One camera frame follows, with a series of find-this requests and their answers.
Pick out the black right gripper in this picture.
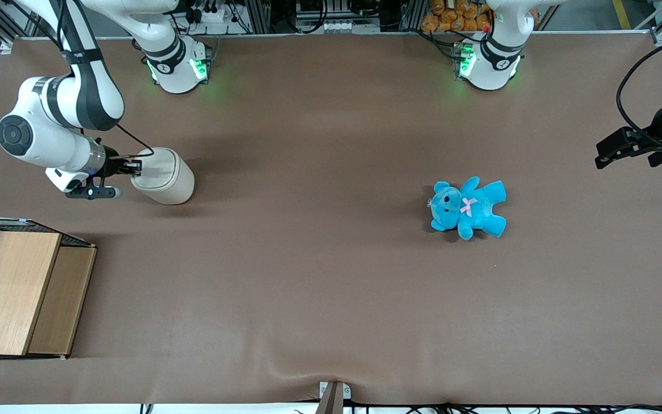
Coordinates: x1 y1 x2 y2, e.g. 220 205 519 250
102 147 143 177

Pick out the white lidded trash can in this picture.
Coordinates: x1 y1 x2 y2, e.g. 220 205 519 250
131 147 196 206

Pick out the dark wooden shelf board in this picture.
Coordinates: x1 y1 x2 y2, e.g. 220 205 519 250
27 246 97 355

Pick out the white power strip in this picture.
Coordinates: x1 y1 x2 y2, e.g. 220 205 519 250
184 0 234 25

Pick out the blue teddy bear plush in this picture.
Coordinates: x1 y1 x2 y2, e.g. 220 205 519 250
428 176 508 242

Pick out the light wooden shelf board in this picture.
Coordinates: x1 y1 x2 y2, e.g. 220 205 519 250
0 231 63 357

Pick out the brown table cover sheet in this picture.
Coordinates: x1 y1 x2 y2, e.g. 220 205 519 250
0 32 662 407

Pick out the orange plush toy pile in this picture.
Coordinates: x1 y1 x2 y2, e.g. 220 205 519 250
420 0 493 33

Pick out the white connector box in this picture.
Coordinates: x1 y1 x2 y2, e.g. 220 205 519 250
295 16 381 34

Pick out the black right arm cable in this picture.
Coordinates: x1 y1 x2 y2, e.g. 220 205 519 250
55 0 155 159

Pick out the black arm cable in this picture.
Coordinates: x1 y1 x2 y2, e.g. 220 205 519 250
55 0 155 159
616 36 662 151

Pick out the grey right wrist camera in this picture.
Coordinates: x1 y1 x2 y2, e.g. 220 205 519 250
65 176 123 201

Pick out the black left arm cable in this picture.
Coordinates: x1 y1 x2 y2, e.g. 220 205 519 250
616 36 662 151

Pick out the aluminium table edge rail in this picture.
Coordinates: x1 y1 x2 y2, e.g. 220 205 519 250
12 31 655 41

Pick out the grey metal clamp bracket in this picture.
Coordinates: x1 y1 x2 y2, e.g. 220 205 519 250
315 381 353 414

